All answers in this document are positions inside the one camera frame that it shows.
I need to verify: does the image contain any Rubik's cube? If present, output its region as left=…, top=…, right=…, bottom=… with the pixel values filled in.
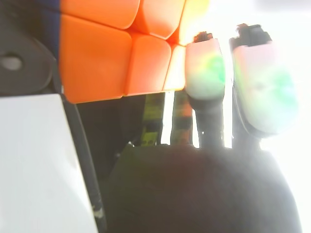
left=57, top=0, right=211, bottom=104

